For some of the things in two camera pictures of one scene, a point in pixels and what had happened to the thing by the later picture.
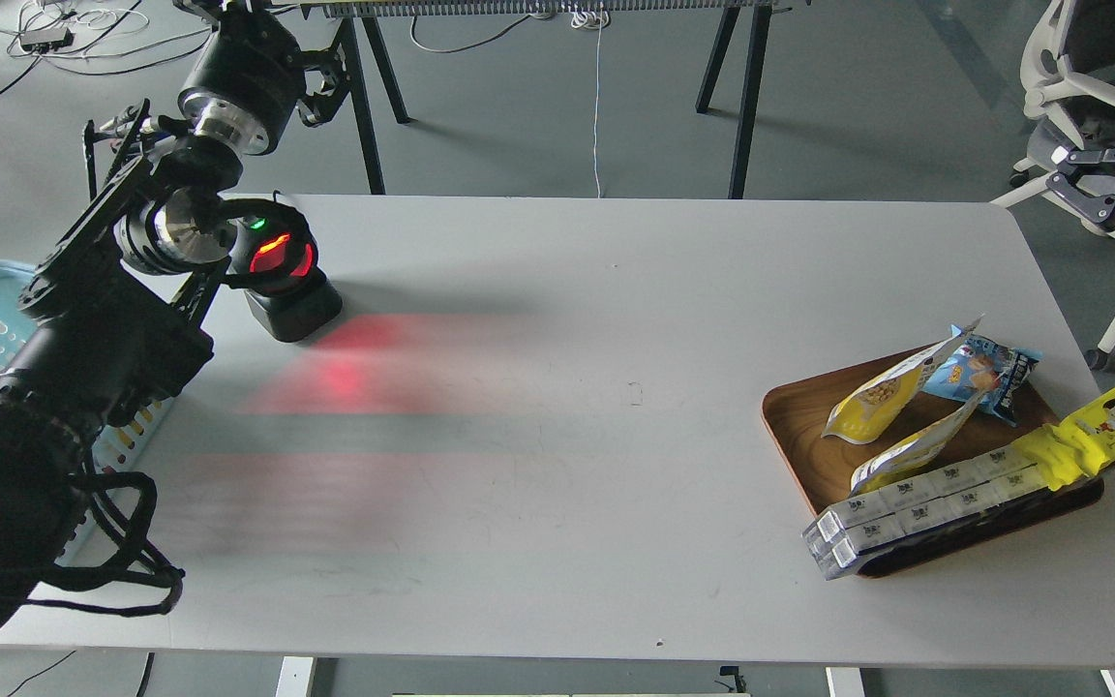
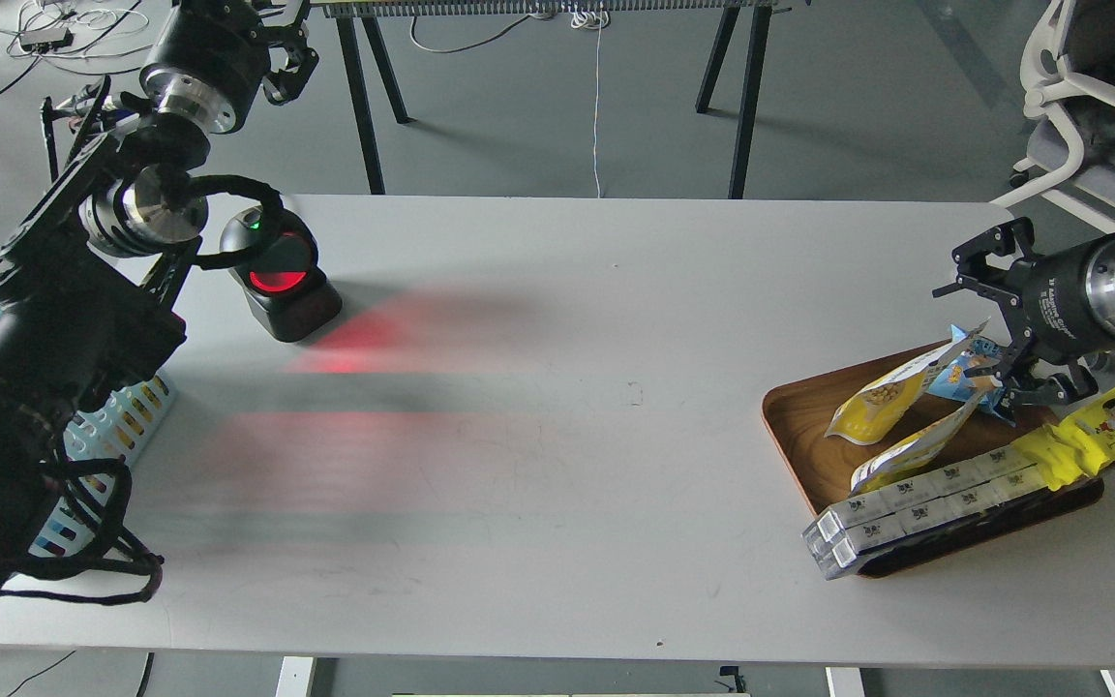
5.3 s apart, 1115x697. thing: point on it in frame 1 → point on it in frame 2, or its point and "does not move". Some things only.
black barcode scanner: (274, 252) does not move
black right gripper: (1109, 210) → (1049, 306)
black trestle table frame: (729, 11) does not move
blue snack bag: (974, 363) does not move
